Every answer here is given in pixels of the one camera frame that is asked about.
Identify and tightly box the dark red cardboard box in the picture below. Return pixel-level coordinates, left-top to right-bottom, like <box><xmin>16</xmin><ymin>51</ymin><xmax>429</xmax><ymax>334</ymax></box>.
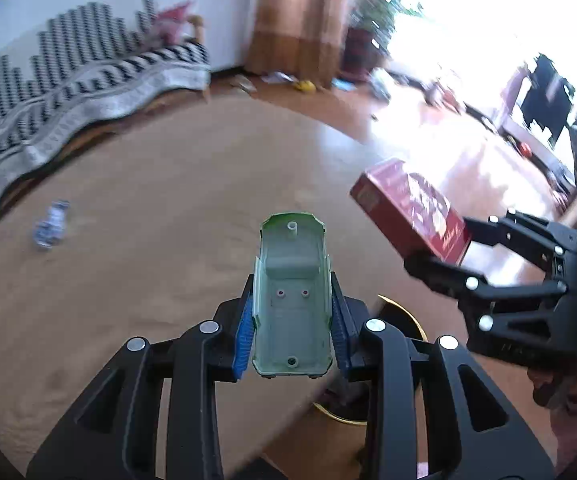
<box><xmin>349</xmin><ymin>157</ymin><xmax>473</xmax><ymax>266</ymax></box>

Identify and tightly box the brown curtain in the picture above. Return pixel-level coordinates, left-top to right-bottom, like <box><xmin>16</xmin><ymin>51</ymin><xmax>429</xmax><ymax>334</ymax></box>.
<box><xmin>245</xmin><ymin>0</ymin><xmax>354</xmax><ymax>90</ymax></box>

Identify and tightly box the pink cartoon pillow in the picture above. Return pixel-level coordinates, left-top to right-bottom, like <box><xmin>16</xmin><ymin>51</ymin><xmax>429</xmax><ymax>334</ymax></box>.
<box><xmin>151</xmin><ymin>0</ymin><xmax>194</xmax><ymax>46</ymax></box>

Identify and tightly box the person's right hand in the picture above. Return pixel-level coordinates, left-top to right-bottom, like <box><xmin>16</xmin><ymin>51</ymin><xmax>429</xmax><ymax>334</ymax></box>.
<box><xmin>527</xmin><ymin>360</ymin><xmax>577</xmax><ymax>411</ymax></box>

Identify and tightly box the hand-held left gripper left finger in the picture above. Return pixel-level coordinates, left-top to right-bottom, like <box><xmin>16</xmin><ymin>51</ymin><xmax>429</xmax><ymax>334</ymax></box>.
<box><xmin>26</xmin><ymin>276</ymin><xmax>256</xmax><ymax>480</ymax></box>

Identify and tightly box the black white patterned sofa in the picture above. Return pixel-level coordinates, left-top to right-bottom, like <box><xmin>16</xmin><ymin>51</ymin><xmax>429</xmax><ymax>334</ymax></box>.
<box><xmin>0</xmin><ymin>0</ymin><xmax>212</xmax><ymax>238</ymax></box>

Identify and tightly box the pale green toy car shell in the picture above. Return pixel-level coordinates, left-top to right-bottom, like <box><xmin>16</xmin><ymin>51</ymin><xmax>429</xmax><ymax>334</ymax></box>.
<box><xmin>252</xmin><ymin>212</ymin><xmax>334</xmax><ymax>380</ymax></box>

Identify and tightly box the potted plant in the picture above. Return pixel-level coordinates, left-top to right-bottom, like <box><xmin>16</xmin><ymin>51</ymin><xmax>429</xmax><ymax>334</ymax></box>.
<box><xmin>343</xmin><ymin>0</ymin><xmax>421</xmax><ymax>79</ymax></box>

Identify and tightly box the black bin with gold rim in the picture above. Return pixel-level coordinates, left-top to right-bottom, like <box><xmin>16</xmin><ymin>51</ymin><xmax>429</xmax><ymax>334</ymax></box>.
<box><xmin>311</xmin><ymin>295</ymin><xmax>431</xmax><ymax>428</ymax></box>

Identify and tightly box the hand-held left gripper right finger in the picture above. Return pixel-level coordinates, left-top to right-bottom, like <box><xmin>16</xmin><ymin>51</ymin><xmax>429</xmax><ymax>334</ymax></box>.
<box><xmin>328</xmin><ymin>271</ymin><xmax>555</xmax><ymax>480</ymax></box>

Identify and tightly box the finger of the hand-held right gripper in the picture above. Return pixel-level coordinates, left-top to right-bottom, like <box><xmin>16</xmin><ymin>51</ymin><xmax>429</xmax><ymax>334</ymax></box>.
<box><xmin>402</xmin><ymin>252</ymin><xmax>569</xmax><ymax>348</ymax></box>
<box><xmin>462</xmin><ymin>208</ymin><xmax>577</xmax><ymax>273</ymax></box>

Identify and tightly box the wooden sofa armrest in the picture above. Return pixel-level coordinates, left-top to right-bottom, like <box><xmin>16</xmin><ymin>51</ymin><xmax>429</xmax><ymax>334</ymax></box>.
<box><xmin>188</xmin><ymin>14</ymin><xmax>207</xmax><ymax>44</ymax></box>

